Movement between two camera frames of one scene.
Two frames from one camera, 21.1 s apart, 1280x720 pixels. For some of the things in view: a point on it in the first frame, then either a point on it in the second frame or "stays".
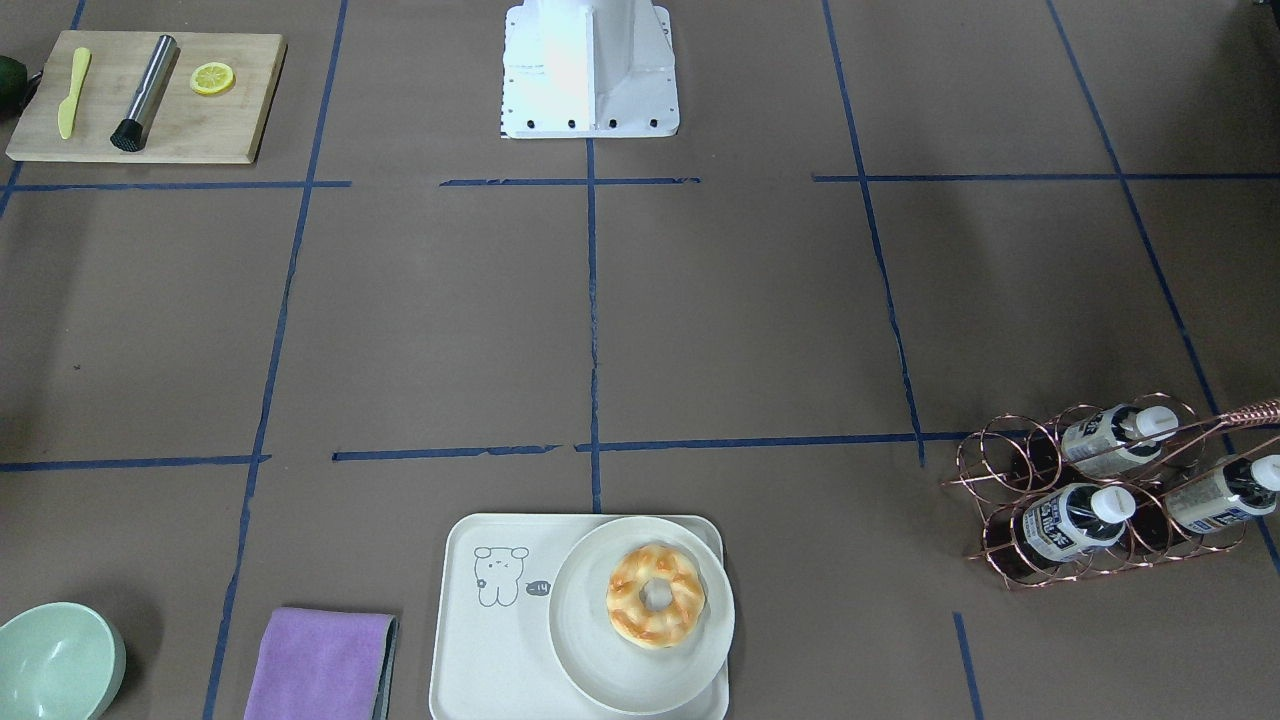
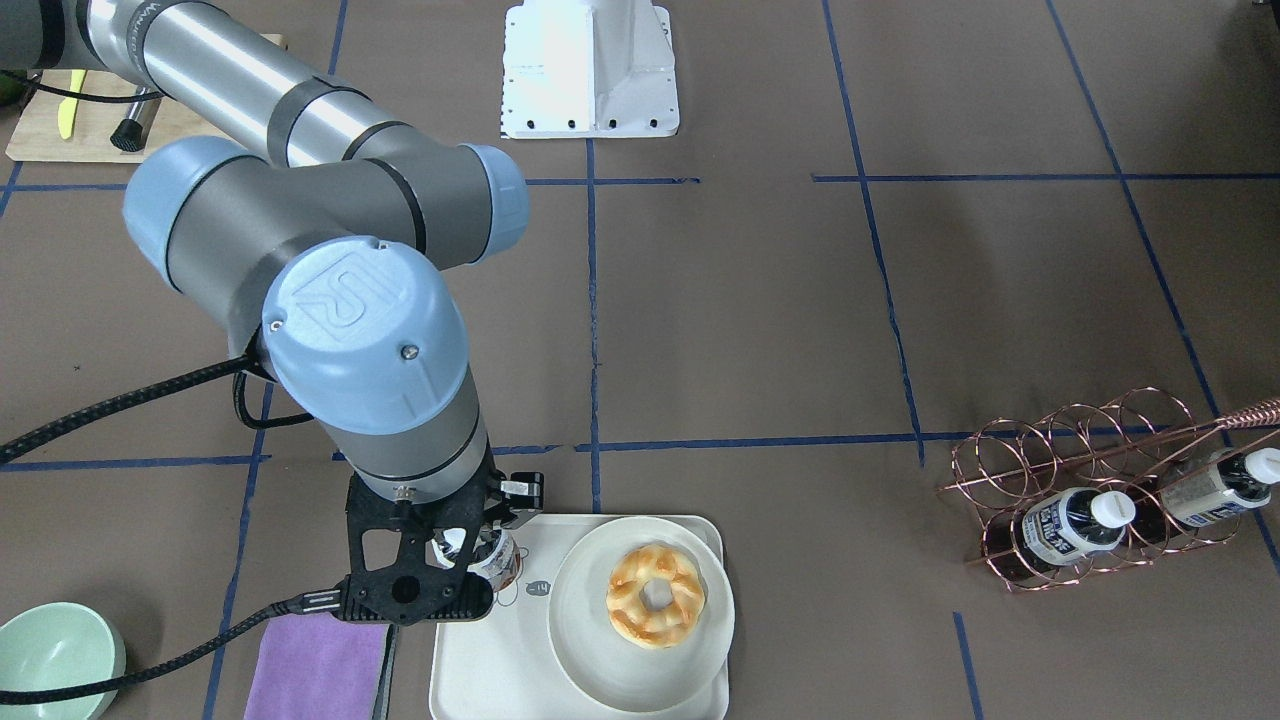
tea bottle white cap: x=1119 y=436 -> x=499 y=558
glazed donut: x=644 y=626 stays
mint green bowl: x=59 y=661 stays
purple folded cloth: x=323 y=664 stays
